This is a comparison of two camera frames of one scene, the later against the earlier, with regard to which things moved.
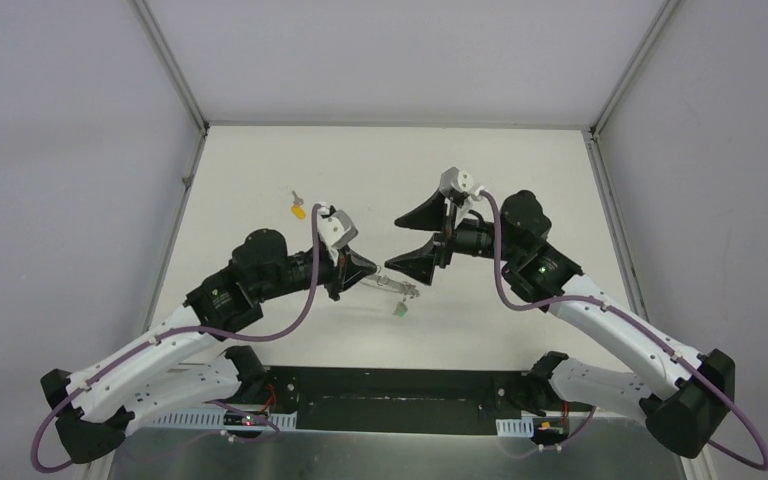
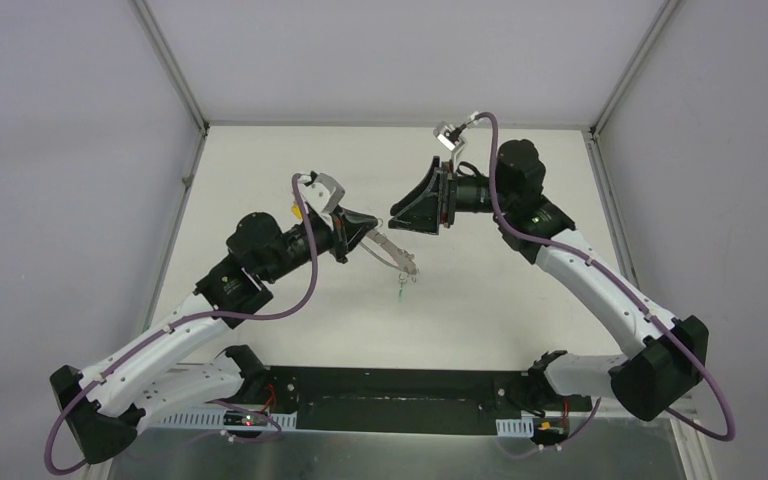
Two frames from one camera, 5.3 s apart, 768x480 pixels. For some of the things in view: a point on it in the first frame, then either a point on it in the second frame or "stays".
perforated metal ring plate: x=392 y=285 -> x=383 y=247
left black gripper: x=339 y=273 -> x=340 y=235
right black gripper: x=420 y=263 -> x=431 y=204
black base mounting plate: x=403 y=401 stays
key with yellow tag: x=296 y=208 stays
